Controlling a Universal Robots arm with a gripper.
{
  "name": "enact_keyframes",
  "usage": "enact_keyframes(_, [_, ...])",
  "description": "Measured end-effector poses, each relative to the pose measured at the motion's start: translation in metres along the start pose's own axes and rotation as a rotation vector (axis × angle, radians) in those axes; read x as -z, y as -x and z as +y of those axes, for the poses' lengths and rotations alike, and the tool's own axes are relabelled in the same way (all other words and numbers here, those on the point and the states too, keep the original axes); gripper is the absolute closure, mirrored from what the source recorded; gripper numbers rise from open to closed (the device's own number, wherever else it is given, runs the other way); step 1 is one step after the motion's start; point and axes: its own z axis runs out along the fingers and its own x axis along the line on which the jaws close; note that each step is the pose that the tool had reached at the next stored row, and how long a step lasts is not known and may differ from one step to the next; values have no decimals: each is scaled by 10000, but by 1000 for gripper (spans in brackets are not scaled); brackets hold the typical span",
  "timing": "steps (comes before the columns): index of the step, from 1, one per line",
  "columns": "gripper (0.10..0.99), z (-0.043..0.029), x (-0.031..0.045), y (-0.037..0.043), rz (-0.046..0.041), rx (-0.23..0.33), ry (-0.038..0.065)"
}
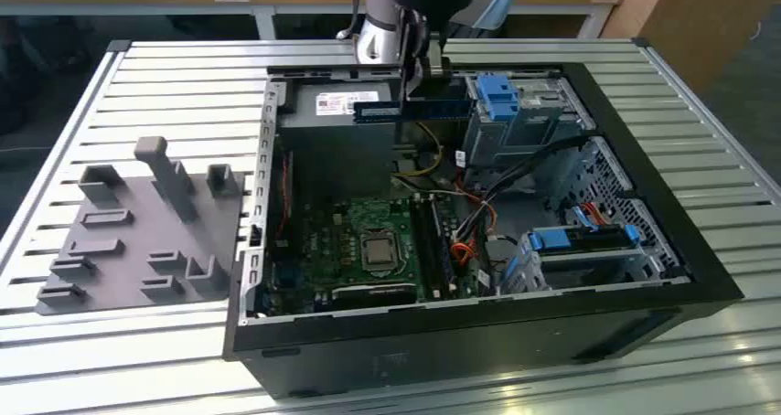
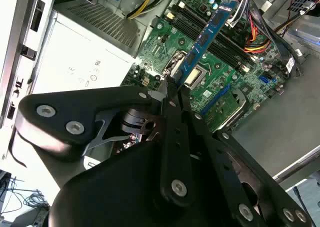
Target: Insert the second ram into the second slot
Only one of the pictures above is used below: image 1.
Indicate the green motherboard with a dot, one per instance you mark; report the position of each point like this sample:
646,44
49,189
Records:
342,232

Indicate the CPU socket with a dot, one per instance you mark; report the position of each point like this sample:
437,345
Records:
382,236

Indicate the blue carrier with disk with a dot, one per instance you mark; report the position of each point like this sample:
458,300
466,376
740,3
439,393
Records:
558,240

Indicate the black expansion card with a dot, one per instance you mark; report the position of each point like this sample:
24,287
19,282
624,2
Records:
373,292

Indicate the silver CPU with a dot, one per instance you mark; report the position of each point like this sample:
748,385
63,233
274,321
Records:
379,253

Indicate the wooden cabinet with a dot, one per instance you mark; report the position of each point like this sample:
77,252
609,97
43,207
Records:
701,8

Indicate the black RAM slot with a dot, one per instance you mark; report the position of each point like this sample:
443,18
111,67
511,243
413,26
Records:
431,250
422,241

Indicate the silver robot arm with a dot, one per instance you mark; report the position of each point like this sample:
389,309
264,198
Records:
378,22

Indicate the grey power supply unit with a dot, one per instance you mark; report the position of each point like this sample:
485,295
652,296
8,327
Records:
332,159

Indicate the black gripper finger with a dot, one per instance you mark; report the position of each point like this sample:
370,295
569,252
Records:
414,58
438,67

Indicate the metal disk bay cage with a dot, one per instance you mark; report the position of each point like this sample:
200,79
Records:
537,122

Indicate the perforated metal disk bay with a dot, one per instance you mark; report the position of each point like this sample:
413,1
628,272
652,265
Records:
616,182

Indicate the grey parts rack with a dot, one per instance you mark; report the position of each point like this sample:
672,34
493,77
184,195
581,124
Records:
134,259

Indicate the blue RAM stick white label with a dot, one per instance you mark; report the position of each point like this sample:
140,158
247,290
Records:
427,111

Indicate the round grey speaker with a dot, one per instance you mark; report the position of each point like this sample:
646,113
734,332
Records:
503,251

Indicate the black PC case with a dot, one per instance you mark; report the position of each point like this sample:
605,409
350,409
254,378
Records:
427,342

